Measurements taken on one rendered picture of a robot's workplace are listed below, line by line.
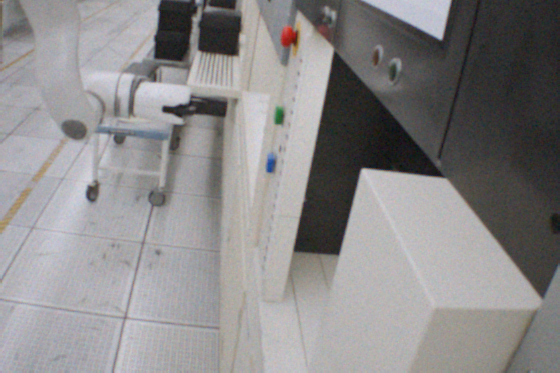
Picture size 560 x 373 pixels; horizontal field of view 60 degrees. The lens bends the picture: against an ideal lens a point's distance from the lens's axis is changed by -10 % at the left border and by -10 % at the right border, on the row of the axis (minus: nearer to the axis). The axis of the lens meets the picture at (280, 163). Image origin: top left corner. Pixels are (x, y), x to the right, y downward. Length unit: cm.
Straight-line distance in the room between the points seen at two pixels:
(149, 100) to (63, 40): 19
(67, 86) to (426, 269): 76
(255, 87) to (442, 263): 225
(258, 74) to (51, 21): 162
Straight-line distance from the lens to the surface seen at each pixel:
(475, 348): 22
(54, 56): 92
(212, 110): 99
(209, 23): 333
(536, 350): 21
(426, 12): 37
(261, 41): 239
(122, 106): 98
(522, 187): 24
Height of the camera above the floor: 151
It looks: 23 degrees down
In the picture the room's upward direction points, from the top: 10 degrees clockwise
